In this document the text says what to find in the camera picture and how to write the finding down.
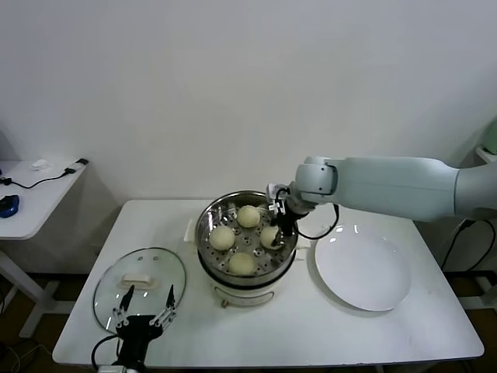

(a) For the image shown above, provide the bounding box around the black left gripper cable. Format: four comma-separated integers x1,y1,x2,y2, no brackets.
91,334,120,368

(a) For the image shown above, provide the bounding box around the white round plate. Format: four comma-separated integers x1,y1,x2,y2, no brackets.
314,224,412,312

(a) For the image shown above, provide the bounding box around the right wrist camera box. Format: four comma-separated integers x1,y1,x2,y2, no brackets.
266,182,291,214

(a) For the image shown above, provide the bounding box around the white shelf board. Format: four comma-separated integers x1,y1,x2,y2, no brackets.
475,147,497,168

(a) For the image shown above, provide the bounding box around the white steamed baozi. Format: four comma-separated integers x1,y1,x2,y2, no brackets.
237,204,261,228
209,226,236,250
259,225,280,249
228,252,257,277

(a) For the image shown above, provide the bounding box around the white electric cooker base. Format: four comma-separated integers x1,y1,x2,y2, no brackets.
184,218,311,311

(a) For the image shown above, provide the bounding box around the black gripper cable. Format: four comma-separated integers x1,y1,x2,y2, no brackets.
295,204,341,240
91,334,120,368

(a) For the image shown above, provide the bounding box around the stainless steel steamer basket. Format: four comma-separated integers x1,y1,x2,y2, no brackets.
195,190,300,287

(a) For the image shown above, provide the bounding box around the glass pot lid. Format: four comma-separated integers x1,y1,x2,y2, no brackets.
92,247,188,338

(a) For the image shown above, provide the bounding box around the white side desk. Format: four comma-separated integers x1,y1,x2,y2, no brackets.
0,159,91,339

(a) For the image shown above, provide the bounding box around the black power cable with plug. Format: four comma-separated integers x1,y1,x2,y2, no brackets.
440,219,497,273

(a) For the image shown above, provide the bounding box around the black cable with adapter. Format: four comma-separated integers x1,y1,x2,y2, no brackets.
0,158,90,190

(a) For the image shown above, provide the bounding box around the mint green appliance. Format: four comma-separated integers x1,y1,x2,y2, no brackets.
481,118,497,155

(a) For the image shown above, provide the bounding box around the blue computer mouse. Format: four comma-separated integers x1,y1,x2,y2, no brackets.
0,193,21,218

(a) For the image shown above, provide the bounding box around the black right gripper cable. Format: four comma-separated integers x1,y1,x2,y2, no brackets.
295,204,341,240

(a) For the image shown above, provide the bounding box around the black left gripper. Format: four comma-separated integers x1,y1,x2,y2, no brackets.
111,284,179,365

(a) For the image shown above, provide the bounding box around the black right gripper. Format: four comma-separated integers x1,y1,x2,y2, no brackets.
270,211,303,249

